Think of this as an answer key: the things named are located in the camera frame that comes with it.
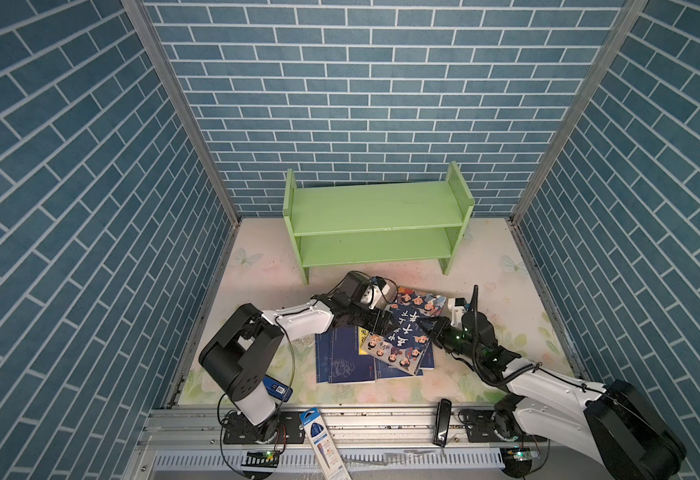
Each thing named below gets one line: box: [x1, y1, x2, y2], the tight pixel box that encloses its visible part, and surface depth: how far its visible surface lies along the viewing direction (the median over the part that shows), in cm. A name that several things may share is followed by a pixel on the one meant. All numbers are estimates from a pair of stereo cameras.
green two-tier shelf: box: [283, 161, 475, 285], surface depth 90 cm
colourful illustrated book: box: [361, 286, 447, 376], surface depth 85 cm
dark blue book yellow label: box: [328, 325, 376, 384], surface depth 85 cm
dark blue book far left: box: [315, 328, 331, 383], surface depth 86 cm
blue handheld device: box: [262, 374, 293, 402], surface depth 79 cm
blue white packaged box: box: [299, 407, 352, 480], surface depth 71 cm
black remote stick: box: [433, 399, 452, 448], surface depth 74 cm
